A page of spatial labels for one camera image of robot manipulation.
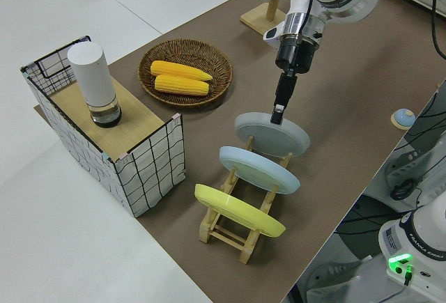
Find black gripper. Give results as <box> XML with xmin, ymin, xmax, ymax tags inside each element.
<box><xmin>270</xmin><ymin>36</ymin><xmax>318</xmax><ymax>125</ymax></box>

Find gray plate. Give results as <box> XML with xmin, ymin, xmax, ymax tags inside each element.
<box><xmin>233</xmin><ymin>111</ymin><xmax>311</xmax><ymax>158</ymax></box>

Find wooden mug rack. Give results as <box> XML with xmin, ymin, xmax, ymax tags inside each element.
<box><xmin>239</xmin><ymin>0</ymin><xmax>290</xmax><ymax>38</ymax></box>

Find light blue plate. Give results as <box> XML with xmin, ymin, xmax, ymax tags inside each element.
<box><xmin>218</xmin><ymin>146</ymin><xmax>301</xmax><ymax>196</ymax></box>

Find yellow plate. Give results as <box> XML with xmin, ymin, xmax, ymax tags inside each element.
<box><xmin>194</xmin><ymin>183</ymin><xmax>286</xmax><ymax>238</ymax></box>

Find wooden plate rack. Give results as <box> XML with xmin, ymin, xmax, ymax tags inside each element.
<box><xmin>198</xmin><ymin>134</ymin><xmax>294</xmax><ymax>265</ymax></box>

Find brown table mat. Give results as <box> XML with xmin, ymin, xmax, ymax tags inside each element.
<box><xmin>33</xmin><ymin>0</ymin><xmax>446</xmax><ymax>303</ymax></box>

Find brown wicker basket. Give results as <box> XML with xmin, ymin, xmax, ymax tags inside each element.
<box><xmin>138</xmin><ymin>39</ymin><xmax>233</xmax><ymax>109</ymax></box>

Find yellow corn cob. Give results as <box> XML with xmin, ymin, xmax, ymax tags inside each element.
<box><xmin>153</xmin><ymin>75</ymin><xmax>210</xmax><ymax>97</ymax></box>
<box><xmin>150</xmin><ymin>59</ymin><xmax>214</xmax><ymax>82</ymax></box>

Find blue service bell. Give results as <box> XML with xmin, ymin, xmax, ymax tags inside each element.
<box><xmin>390</xmin><ymin>107</ymin><xmax>415</xmax><ymax>130</ymax></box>

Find white cylinder bottle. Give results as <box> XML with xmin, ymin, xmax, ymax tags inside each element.
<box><xmin>67</xmin><ymin>43</ymin><xmax>123</xmax><ymax>129</ymax></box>

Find black base cable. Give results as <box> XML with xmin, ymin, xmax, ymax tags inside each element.
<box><xmin>334</xmin><ymin>173</ymin><xmax>422</xmax><ymax>236</ymax></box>

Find wire crate with wooden shelf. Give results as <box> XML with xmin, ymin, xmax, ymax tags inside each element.
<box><xmin>20</xmin><ymin>35</ymin><xmax>185</xmax><ymax>219</ymax></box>

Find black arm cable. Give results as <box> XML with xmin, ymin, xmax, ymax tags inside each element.
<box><xmin>378</xmin><ymin>0</ymin><xmax>446</xmax><ymax>59</ymax></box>

